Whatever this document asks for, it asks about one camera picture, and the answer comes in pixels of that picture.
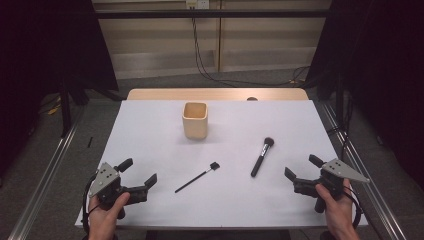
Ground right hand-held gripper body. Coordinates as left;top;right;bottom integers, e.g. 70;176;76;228
293;158;371;214

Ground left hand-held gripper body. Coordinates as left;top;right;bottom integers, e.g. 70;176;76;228
88;162;148;220

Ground thick black makeup brush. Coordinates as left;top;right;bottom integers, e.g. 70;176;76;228
250;136;275;178

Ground beige square cup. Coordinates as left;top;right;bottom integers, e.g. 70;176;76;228
181;101;209;140

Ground person's left hand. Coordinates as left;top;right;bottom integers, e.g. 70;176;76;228
87;192;132;240

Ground person's right hand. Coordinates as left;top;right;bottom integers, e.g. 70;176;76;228
314;179;362;240

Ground thin black makeup brush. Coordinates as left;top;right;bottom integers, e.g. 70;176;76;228
174;161;221;194

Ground black metal stand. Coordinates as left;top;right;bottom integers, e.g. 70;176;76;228
58;78;74;138

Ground wooden table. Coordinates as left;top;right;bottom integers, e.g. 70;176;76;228
126;87;310;102

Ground black curtain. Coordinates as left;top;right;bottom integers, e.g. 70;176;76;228
304;0;424;191
0;0;120;183

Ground dark horizontal bar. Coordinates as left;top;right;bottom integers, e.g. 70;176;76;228
94;9;332;20

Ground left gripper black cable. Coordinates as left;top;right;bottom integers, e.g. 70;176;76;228
81;174;101;234

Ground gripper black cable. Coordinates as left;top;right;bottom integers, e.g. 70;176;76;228
81;174;101;234
343;184;363;231

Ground aluminium floor rail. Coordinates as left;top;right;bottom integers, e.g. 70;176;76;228
319;99;408;240
7;103;88;240

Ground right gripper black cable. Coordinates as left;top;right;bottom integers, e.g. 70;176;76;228
343;184;363;231

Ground black floor cable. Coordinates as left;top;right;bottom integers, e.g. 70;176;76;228
190;7;312;88

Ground white wall socket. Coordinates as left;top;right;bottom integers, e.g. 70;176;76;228
185;0;211;10

